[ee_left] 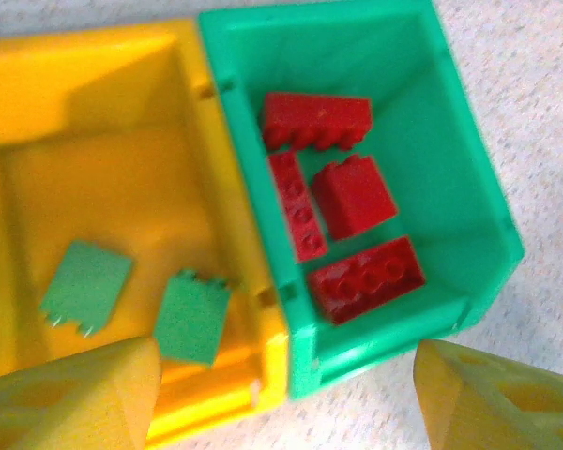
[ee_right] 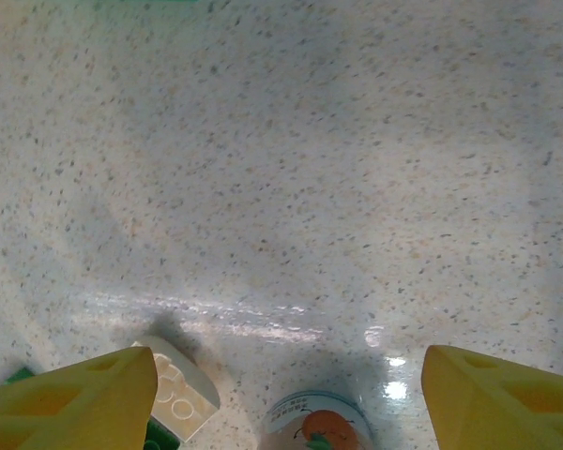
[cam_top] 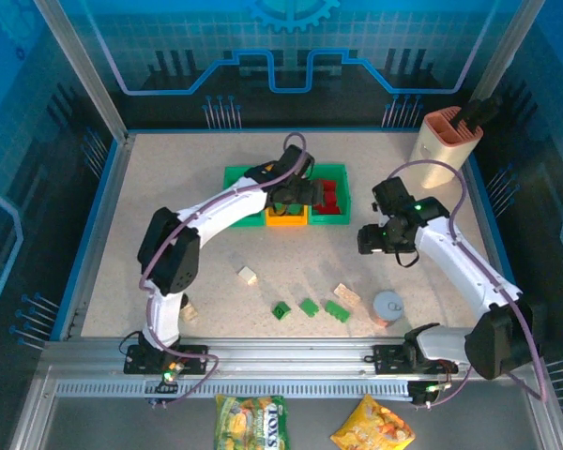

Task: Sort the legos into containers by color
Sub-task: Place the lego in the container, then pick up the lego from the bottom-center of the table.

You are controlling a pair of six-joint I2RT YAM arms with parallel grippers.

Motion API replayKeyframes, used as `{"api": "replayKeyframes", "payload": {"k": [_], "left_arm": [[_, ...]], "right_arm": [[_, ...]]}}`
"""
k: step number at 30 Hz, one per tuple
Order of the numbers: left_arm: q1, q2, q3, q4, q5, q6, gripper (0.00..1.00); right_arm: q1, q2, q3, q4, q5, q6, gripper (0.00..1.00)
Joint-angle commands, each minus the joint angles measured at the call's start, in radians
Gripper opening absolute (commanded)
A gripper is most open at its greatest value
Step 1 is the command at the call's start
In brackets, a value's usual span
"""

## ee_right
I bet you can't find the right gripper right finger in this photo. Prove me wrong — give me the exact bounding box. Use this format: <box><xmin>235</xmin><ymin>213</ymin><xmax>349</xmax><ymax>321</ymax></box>
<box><xmin>424</xmin><ymin>345</ymin><xmax>563</xmax><ymax>450</ymax></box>

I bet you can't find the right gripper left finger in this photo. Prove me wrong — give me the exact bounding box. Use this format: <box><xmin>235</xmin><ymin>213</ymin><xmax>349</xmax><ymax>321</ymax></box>
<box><xmin>0</xmin><ymin>346</ymin><xmax>159</xmax><ymax>450</ymax></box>

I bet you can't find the green lego brick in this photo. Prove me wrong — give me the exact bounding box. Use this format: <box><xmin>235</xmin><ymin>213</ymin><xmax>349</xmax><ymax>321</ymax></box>
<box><xmin>7</xmin><ymin>367</ymin><xmax>182</xmax><ymax>450</ymax></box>

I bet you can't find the white lego brick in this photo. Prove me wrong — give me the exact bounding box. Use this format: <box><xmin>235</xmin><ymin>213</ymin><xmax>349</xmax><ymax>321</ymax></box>
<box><xmin>130</xmin><ymin>335</ymin><xmax>221</xmax><ymax>443</ymax></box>

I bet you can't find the tin can with pull tab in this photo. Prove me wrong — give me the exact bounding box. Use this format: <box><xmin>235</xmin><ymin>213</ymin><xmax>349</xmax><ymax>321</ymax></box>
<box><xmin>261</xmin><ymin>390</ymin><xmax>374</xmax><ymax>450</ymax></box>

